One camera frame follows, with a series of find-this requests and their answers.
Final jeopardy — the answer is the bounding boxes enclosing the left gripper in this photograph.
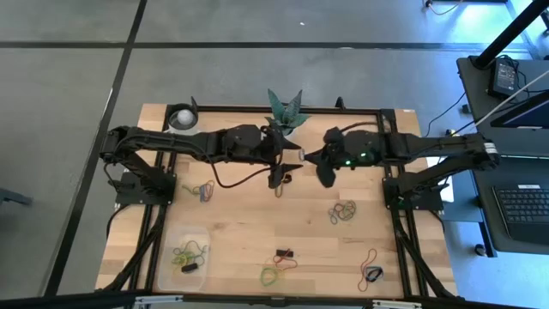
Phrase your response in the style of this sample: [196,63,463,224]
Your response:
[260,124,305,189]

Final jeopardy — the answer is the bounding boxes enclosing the black keyboard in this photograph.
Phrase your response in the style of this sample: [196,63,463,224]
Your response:
[492,184,549,245]

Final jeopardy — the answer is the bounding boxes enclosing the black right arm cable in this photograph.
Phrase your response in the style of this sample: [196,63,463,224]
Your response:
[341,121,383,130]

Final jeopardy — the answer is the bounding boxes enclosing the silver metal bracket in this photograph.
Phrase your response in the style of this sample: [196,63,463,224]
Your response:
[133,294,184,308]
[371,299,424,309]

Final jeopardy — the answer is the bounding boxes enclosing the black aluminium table frame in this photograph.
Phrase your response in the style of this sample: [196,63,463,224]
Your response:
[96,105,458,301]

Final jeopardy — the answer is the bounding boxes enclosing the black rig beam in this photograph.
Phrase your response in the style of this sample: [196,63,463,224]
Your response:
[0,289,147,309]

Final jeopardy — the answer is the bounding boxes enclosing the black power adapter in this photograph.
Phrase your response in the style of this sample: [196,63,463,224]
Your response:
[487,58,520,100]

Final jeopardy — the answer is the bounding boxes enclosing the white cylindrical container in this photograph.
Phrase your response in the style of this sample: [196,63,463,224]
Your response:
[166,102,201,136]

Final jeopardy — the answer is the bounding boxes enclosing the black side desk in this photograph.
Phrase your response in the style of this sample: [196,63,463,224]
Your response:
[455,54,549,258]

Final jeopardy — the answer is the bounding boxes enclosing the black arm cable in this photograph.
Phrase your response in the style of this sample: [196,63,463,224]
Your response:
[341,121,383,130]
[208,159,272,190]

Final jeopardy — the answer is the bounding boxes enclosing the black power cable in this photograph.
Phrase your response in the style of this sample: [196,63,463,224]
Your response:
[422,91,468,139]

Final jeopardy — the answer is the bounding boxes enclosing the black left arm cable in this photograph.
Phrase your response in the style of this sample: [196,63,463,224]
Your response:
[208,159,272,190]

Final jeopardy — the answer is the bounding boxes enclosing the thin white rod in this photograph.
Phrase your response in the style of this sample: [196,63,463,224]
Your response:
[469,68,549,129]

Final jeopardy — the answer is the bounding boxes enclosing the open laptop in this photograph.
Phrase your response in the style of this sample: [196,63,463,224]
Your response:
[475,88,549,158]

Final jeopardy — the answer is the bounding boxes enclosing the clear plastic bin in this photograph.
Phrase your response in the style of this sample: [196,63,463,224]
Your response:
[156,226,212,294]

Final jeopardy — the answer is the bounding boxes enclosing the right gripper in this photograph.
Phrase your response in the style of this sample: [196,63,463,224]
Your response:
[305,126,364,189]

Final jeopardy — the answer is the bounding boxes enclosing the grey metal leg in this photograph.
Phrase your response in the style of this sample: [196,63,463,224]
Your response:
[0,186,34,207]

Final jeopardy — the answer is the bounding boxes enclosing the snake plant in white pot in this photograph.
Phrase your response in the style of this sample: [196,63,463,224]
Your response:
[264,88,312,137]

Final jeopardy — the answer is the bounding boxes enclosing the black diagonal pole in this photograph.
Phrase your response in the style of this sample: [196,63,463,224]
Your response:
[471,0,549,70]

